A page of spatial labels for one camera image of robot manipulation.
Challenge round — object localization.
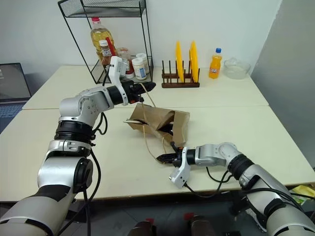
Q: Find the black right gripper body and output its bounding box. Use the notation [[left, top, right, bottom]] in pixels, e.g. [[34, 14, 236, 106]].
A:
[[172, 147, 188, 168]]

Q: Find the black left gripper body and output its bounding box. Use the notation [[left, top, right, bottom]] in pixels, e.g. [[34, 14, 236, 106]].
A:
[[122, 81, 145, 104]]

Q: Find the brown paper bag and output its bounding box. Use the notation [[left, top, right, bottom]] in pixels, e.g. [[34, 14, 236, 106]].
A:
[[122, 83, 191, 163]]

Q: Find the black item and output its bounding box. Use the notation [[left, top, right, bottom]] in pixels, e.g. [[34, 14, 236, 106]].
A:
[[158, 122, 175, 137]]

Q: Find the white jar with blue label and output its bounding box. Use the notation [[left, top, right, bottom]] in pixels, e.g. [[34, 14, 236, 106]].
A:
[[131, 58, 148, 81]]

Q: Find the plain white jar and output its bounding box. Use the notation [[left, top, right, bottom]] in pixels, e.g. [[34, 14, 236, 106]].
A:
[[136, 53, 150, 74]]

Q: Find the dark wooden plate rack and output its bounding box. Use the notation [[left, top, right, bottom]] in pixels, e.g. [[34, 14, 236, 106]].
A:
[[161, 59, 201, 89]]

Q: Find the yellow plate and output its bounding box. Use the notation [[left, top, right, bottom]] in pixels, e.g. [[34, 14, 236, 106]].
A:
[[189, 40, 199, 83], [175, 41, 185, 83]]

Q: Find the clear jar with orange contents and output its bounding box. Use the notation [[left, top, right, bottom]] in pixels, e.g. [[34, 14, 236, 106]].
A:
[[117, 47, 131, 62]]

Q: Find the red-capped spice bottle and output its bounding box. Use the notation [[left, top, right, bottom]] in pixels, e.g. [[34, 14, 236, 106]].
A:
[[98, 40, 112, 66]]

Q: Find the large cooking oil bottle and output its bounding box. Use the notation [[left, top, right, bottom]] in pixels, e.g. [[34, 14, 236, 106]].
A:
[[90, 17, 119, 65]]

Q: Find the orange soda bottle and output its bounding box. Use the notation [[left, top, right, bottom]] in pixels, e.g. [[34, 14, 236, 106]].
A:
[[208, 48, 223, 80]]

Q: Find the dark brown rounded shape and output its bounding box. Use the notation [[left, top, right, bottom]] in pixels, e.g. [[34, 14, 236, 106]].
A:
[[127, 218, 158, 236], [184, 213, 218, 236]]

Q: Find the clear glass bowl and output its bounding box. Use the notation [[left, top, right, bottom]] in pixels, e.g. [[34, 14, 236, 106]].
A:
[[223, 57, 252, 80]]

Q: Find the grey laptop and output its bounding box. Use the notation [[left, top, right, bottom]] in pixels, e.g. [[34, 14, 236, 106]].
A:
[[0, 62, 32, 135]]

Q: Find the yellow-green package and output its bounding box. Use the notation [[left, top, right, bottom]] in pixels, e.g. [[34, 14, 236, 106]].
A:
[[288, 185, 315, 205]]

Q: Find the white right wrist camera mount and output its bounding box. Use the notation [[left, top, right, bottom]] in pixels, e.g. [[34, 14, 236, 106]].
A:
[[169, 147, 192, 189]]

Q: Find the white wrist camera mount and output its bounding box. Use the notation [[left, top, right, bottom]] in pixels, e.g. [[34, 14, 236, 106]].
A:
[[169, 147, 192, 189], [107, 56, 130, 107]]

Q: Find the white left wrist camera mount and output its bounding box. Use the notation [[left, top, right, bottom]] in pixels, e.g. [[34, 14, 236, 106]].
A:
[[107, 56, 130, 107]]

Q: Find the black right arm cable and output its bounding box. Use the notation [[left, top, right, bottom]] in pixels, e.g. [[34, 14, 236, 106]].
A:
[[184, 166, 307, 212]]

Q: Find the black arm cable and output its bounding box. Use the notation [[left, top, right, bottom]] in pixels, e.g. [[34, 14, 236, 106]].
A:
[[58, 112, 109, 236], [184, 166, 307, 212]]

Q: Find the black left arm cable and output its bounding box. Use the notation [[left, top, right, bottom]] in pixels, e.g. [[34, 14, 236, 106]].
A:
[[58, 112, 109, 236]]

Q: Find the black wire shelf rack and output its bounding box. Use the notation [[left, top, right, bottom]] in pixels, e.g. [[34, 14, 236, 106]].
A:
[[58, 0, 155, 85]]

